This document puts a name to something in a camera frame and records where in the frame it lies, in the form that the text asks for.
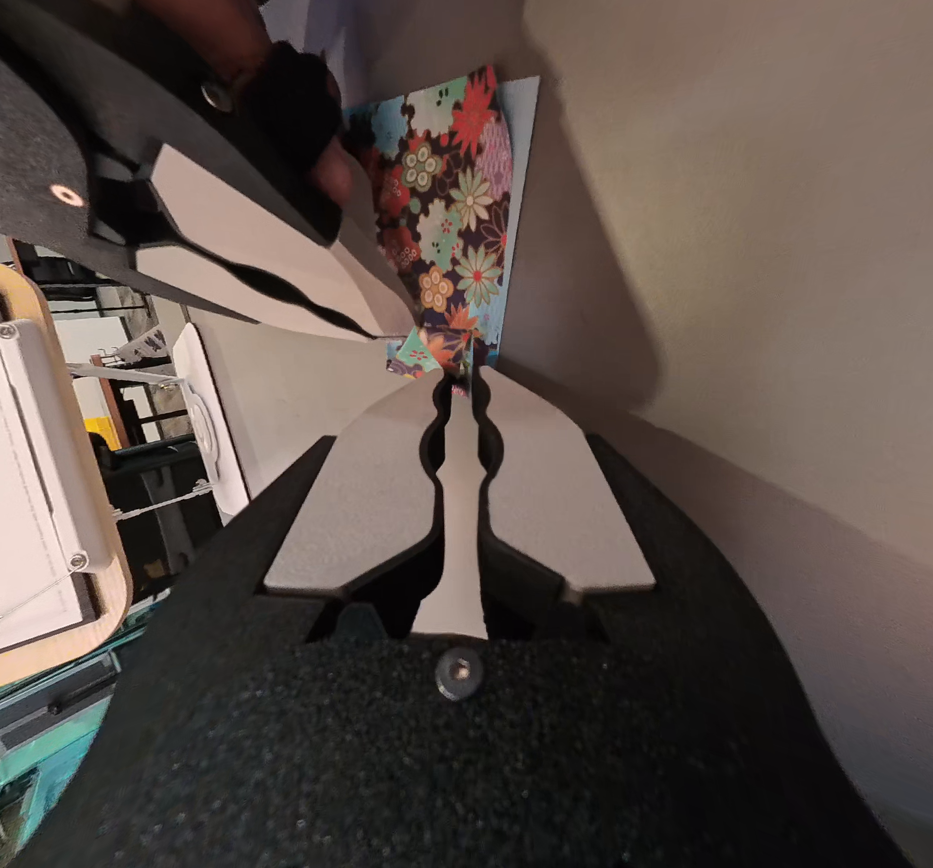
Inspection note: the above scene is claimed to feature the brown wooden frame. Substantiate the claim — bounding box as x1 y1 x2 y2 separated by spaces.
89 352 187 450

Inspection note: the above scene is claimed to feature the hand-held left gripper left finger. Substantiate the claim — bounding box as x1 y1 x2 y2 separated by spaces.
262 368 449 601

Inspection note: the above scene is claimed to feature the white rounded board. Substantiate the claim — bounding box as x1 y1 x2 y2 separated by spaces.
173 321 253 521

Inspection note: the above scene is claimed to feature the teal box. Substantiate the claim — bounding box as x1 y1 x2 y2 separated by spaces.
0 620 157 836

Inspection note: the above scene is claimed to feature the small yellow box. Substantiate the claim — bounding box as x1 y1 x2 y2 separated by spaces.
82 415 122 456

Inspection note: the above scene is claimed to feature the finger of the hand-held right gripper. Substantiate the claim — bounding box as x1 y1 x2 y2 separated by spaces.
148 143 422 340
135 244 369 339

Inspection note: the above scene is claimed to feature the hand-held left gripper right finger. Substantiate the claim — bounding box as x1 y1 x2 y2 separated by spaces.
472 365 657 607

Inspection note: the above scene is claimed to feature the light wooden board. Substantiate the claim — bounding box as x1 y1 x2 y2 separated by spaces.
0 263 134 687

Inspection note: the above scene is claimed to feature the floral origami paper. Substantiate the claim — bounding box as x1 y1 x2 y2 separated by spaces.
343 65 542 397

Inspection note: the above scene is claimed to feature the black metal frame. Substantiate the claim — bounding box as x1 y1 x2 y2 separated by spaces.
87 434 223 592

